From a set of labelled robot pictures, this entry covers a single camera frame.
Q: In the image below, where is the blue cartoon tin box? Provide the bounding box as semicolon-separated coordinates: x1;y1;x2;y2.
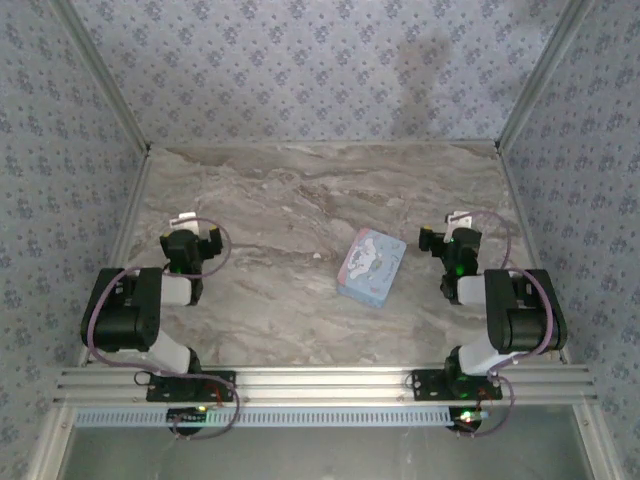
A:
336;227;408;308

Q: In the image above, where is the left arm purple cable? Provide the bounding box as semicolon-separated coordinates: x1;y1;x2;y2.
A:
82;217;241;441

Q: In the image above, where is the aluminium table side rail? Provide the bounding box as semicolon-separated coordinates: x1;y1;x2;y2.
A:
74;149;152;369
497;147;572;364

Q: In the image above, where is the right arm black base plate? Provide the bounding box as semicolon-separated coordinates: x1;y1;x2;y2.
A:
410;369;503;401

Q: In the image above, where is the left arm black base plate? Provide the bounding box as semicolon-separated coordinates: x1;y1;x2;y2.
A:
146;370;237;403

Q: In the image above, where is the aluminium rail beam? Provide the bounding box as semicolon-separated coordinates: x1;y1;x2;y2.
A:
52;364;599;407

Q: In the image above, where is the aluminium corner post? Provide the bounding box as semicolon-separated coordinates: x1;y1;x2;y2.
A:
493;0;597;152
49;0;152;152

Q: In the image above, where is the white slotted cable duct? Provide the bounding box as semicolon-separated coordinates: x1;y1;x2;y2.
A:
73;405;454;429

